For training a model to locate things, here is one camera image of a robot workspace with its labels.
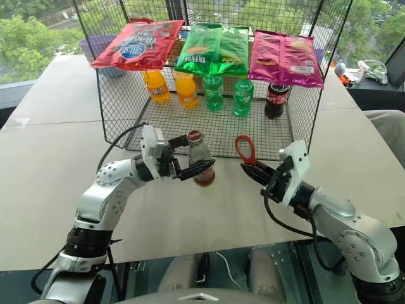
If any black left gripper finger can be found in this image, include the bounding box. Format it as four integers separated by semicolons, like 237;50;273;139
168;134;191;151
173;159;217;182

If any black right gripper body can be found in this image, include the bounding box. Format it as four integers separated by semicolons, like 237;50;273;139
260;156;294;204

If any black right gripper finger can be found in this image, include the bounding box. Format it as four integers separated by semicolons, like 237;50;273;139
240;163;275;191
254;160;281;176

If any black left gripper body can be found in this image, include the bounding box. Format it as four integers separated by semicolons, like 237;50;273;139
156;143;182;180

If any glass bottle with brown drink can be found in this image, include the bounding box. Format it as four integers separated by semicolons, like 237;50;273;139
185;130;216;188

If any red bottle opener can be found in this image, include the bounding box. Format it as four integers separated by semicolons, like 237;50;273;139
234;135;258;167

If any orange soda plastic bottle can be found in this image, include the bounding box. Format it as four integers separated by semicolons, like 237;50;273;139
174;72;200;110
141;69;171;105

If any green soda plastic bottle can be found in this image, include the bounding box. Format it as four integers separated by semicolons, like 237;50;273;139
202;75;225;111
233;77;254;117

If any dark cola plastic bottle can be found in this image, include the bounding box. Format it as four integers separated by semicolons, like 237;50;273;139
264;81;291;120

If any grey rounded robot leg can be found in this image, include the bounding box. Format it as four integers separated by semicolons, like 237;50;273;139
157;253;205;294
248;248;287;295

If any green chips bag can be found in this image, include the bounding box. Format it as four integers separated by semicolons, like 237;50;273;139
173;23;250;77

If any red chips bag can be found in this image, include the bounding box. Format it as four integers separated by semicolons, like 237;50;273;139
90;18;185;71

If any pink chips bag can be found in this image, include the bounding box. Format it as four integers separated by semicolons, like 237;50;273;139
247;30;325;89

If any grey upholstered chair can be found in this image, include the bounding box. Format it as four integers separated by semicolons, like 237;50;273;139
362;110;405;159

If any blue plush toy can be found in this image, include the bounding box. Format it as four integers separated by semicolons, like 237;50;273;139
333;60;354;86

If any purple plastic bowl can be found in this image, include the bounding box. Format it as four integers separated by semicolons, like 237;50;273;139
77;34;126;79

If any white and green toy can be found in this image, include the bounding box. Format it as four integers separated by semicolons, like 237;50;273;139
357;59;389;85

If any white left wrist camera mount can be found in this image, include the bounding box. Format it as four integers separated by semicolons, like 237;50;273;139
140;125;166;181

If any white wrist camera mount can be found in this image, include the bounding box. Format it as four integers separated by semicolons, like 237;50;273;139
278;140;309;208
140;125;166;181

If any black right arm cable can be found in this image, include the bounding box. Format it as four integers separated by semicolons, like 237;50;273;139
264;156;346;273

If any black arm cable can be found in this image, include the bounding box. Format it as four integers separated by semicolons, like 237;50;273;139
96;122;149;175
264;156;346;273

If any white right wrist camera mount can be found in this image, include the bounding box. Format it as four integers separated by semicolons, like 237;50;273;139
278;140;309;208

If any black wire mesh rack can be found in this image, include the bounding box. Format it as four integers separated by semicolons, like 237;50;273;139
71;0;354;161

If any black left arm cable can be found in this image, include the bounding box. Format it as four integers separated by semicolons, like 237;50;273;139
96;122;149;175

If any thin white cable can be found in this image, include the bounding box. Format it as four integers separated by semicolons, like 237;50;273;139
215;251;244;291

